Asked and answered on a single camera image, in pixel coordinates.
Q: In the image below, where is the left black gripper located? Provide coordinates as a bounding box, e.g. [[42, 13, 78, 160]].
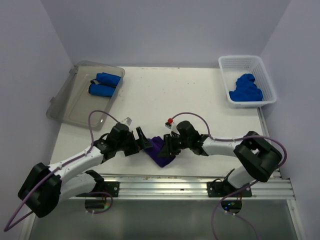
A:
[[116, 126, 152, 156]]

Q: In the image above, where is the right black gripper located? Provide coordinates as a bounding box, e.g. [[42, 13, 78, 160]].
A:
[[157, 133, 191, 158]]

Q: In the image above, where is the purple towel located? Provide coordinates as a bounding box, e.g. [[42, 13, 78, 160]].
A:
[[143, 136, 177, 169]]

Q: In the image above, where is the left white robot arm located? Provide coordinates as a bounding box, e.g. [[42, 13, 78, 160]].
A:
[[18, 123, 153, 218]]

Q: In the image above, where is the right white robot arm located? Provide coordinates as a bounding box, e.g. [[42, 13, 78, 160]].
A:
[[157, 121, 283, 197]]

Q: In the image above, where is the rolled blue towel lower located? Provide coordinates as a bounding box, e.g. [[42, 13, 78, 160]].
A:
[[88, 84, 116, 97]]

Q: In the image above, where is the rolled blue towel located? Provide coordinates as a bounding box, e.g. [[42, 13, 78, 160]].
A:
[[88, 84, 116, 97], [95, 72, 121, 88]]

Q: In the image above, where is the clear plastic bin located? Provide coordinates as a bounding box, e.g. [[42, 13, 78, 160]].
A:
[[46, 60, 125, 131]]

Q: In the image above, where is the rolled blue towel upper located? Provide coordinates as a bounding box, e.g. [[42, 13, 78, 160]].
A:
[[95, 72, 121, 88]]

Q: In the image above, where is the crumpled blue towel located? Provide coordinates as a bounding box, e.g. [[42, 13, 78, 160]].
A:
[[229, 73, 263, 102]]

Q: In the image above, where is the white plastic basket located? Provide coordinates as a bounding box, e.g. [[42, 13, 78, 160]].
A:
[[218, 55, 277, 108]]

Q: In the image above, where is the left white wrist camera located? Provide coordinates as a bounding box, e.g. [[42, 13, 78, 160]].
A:
[[121, 117, 132, 126]]

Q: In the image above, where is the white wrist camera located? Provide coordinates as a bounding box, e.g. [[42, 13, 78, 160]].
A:
[[121, 117, 132, 126], [164, 118, 177, 132]]

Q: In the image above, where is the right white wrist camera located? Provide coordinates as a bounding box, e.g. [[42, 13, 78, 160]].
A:
[[164, 118, 177, 132]]

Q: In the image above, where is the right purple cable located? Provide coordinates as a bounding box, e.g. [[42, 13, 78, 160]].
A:
[[172, 111, 288, 240]]

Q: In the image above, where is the purple cable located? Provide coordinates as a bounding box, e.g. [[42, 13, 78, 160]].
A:
[[3, 109, 123, 231], [172, 111, 288, 240]]

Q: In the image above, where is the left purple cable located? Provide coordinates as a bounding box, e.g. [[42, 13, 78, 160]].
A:
[[3, 109, 123, 231]]

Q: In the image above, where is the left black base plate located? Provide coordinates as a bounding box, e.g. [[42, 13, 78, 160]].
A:
[[76, 181, 120, 198]]

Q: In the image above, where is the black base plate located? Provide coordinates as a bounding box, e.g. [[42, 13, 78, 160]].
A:
[[206, 178, 252, 198], [76, 181, 120, 198]]

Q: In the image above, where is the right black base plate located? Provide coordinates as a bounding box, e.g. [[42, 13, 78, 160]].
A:
[[206, 178, 252, 198]]

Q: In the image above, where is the aluminium mounting rail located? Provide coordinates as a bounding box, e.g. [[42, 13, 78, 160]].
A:
[[32, 173, 293, 201]]

